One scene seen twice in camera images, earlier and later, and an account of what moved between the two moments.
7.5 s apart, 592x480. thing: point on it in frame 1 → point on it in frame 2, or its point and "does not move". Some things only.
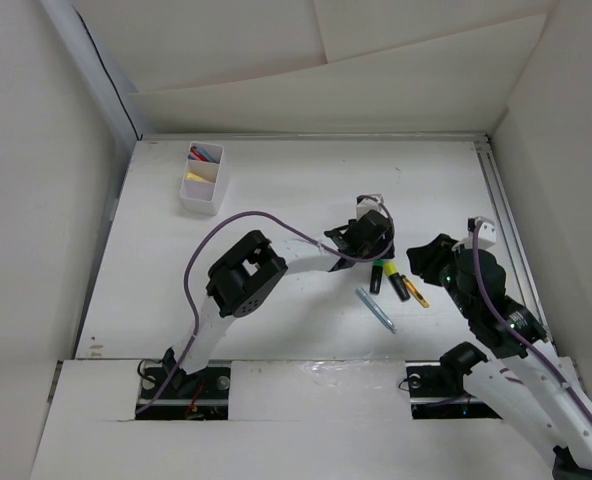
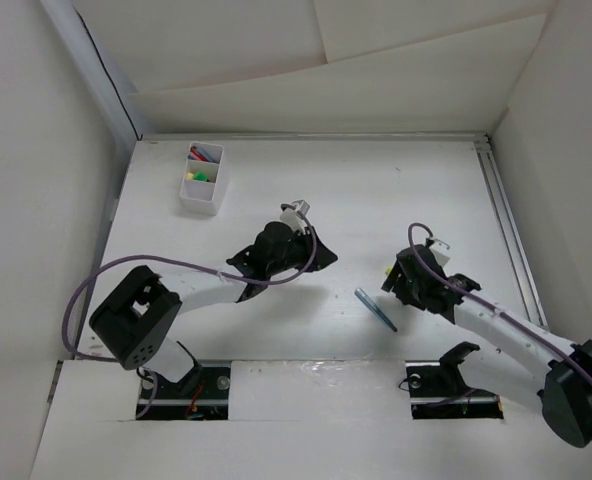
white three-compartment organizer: [206, 178] does not move
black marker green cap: [375, 281] → [200, 176]
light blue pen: [362, 292] does not move
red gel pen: [193, 149] does not move
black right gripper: [430, 255] → [399, 287]
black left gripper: [382, 244] → [304, 239]
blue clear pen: [207, 155] does not move
